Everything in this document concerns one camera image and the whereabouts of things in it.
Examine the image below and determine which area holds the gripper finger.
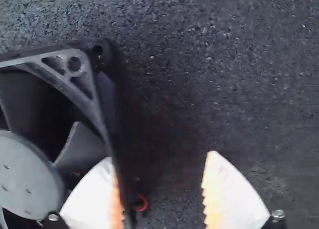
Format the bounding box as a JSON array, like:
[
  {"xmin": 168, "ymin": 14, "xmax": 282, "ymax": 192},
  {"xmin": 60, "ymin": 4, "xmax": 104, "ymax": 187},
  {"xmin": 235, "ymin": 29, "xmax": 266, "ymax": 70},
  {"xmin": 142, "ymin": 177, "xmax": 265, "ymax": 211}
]
[
  {"xmin": 200, "ymin": 150, "xmax": 288, "ymax": 229},
  {"xmin": 46, "ymin": 156, "xmax": 126, "ymax": 229}
]

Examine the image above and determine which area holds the black mat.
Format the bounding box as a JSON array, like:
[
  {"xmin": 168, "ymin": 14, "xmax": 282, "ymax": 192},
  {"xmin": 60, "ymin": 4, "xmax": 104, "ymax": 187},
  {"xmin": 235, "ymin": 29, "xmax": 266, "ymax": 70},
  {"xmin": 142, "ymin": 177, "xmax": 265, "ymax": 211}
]
[{"xmin": 0, "ymin": 0, "xmax": 319, "ymax": 229}]

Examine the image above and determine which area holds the black square fan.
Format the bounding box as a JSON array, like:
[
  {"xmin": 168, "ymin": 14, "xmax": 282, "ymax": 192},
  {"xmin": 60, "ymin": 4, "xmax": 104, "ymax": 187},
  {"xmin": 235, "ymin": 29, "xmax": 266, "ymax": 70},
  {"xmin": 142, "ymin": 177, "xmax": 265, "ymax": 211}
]
[{"xmin": 0, "ymin": 38, "xmax": 148, "ymax": 229}]

